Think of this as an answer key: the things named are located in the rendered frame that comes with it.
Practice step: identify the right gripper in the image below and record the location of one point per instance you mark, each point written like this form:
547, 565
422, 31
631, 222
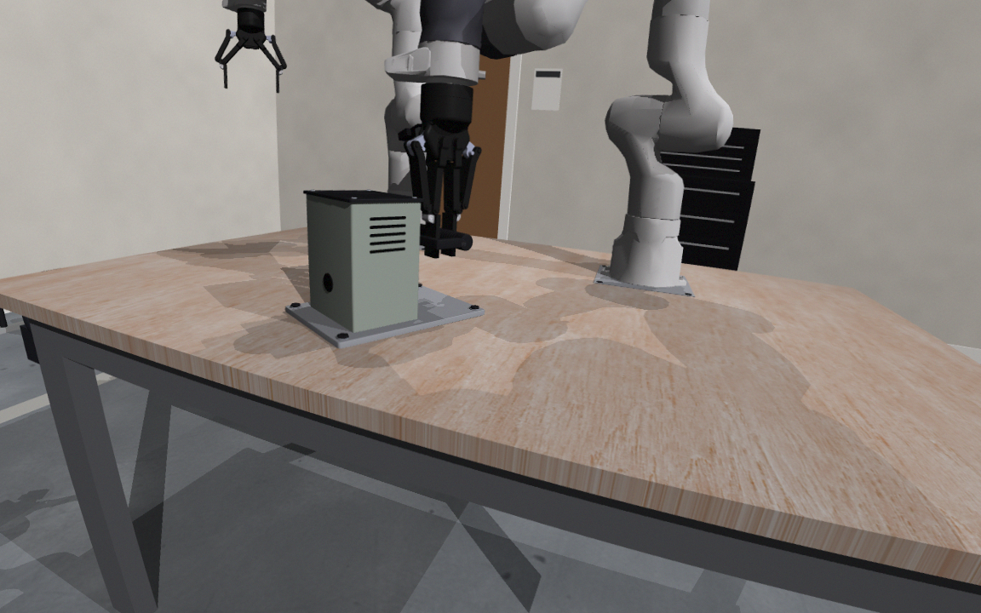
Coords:
251, 35

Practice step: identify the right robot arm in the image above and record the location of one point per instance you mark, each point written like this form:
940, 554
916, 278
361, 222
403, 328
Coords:
404, 110

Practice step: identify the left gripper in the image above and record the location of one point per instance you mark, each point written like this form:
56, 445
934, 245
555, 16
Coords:
446, 110

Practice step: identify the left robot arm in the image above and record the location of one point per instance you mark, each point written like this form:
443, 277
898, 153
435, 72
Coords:
694, 118

